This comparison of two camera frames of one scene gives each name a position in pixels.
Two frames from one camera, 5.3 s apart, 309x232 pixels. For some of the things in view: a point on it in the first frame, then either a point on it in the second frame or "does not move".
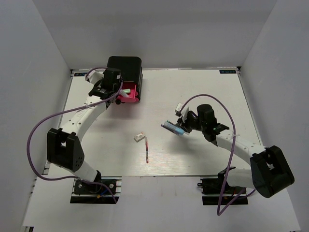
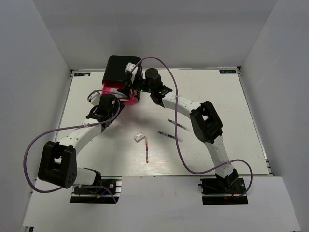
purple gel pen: [168, 128] → [179, 139]
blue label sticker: [227, 71] does not move
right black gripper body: [192, 122] → [141, 84]
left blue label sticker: [80, 74] does not move
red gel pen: [147, 149] does not move
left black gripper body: [115, 90] → [113, 111]
